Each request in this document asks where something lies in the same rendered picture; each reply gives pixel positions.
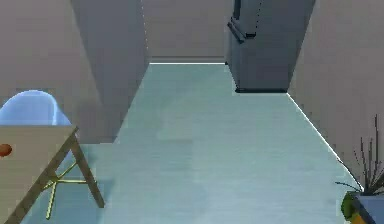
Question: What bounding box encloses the house plant in blue pot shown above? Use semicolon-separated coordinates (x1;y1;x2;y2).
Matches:
335;114;384;224

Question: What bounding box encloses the black fridge handle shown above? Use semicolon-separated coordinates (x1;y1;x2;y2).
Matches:
227;20;257;44

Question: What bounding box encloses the red round fruit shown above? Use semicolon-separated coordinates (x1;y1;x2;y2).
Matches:
0;143;14;158

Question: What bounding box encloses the beige wooden table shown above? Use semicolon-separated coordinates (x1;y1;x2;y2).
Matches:
0;125;106;224

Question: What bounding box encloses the pale blue shell chair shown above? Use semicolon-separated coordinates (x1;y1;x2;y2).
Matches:
0;89;88;221

